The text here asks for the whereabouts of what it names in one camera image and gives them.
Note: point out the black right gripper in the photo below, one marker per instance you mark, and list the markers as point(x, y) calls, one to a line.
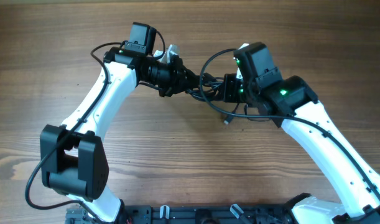
point(229, 93)

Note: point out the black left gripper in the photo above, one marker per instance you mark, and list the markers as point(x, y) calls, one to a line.
point(178, 81)

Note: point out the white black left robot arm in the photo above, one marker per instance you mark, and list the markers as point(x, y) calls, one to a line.
point(73, 161)

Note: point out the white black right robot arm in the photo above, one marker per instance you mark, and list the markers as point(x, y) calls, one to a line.
point(294, 107)

